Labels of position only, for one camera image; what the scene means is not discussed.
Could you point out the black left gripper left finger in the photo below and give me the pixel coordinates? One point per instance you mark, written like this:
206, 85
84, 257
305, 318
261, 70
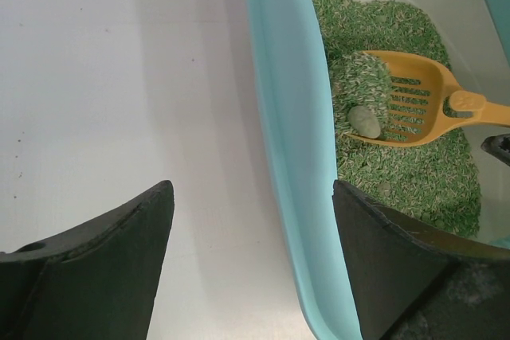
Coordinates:
97, 280

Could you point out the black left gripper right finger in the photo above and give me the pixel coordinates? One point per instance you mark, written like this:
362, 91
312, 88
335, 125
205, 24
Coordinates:
413, 281

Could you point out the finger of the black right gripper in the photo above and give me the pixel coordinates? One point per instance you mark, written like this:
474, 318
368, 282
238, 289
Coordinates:
498, 146

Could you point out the orange litter scoop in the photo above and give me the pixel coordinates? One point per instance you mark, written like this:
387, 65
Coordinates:
436, 99

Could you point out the teal cat litter box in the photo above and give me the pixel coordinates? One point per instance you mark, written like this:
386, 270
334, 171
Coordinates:
295, 106

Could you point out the green litter pellets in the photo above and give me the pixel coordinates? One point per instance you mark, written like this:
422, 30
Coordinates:
436, 183

